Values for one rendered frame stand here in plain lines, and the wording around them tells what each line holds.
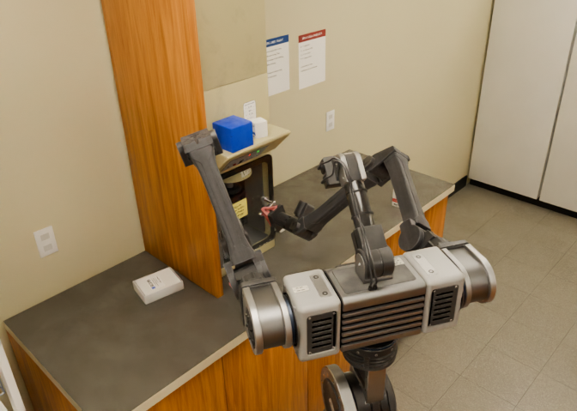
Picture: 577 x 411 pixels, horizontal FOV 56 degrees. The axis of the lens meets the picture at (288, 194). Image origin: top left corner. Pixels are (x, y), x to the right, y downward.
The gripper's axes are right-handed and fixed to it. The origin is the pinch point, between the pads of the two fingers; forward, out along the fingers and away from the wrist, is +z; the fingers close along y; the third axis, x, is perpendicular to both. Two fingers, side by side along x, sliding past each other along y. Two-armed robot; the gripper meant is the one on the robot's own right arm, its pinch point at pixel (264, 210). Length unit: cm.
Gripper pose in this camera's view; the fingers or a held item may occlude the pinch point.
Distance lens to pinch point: 218.1
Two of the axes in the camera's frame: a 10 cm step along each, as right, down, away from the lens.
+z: -7.1, -3.2, 6.2
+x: -6.6, 6.0, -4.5
